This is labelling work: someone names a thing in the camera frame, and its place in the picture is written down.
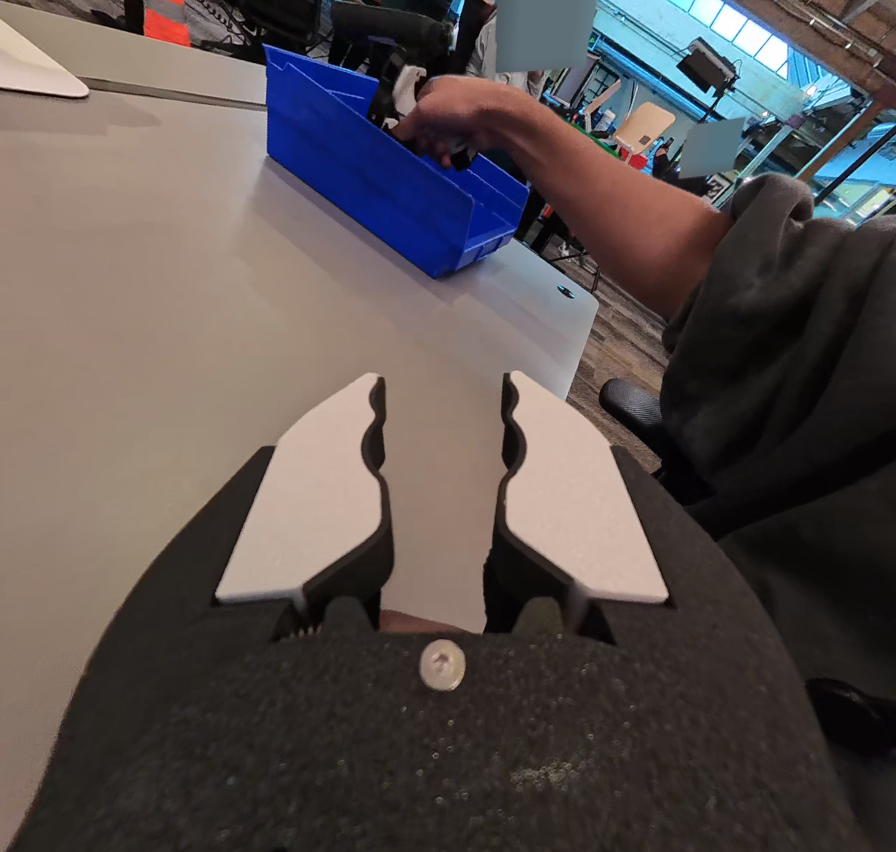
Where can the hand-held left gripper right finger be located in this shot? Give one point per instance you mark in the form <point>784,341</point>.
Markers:
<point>585,509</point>

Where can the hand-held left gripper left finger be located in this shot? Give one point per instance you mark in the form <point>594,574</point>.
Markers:
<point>305,505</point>

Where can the blue plastic bin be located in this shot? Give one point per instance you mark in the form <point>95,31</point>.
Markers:
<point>378,166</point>

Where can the person's right forearm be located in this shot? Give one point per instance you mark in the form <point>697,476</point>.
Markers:
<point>630,208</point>

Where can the person's right hand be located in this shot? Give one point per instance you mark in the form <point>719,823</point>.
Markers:
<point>462,110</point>

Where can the person's black chair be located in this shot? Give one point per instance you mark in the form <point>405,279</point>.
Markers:
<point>644,425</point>

